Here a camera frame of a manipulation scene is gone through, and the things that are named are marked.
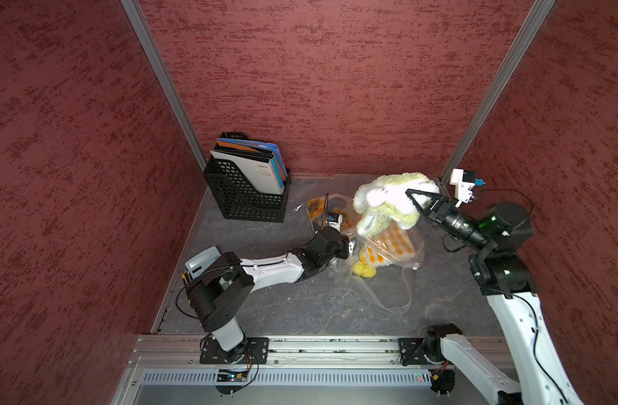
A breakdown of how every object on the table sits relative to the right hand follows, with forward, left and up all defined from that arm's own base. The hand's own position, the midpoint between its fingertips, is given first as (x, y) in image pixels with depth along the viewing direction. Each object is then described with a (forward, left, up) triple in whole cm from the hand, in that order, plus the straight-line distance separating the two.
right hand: (401, 200), depth 57 cm
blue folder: (+38, +36, -13) cm, 53 cm away
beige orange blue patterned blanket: (+26, +11, -33) cm, 43 cm away
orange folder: (+38, +49, -12) cm, 64 cm away
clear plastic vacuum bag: (+2, -3, -40) cm, 40 cm away
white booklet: (+30, +42, -19) cm, 55 cm away
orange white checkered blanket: (+8, -7, -36) cm, 38 cm away
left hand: (+7, +10, -31) cm, 33 cm away
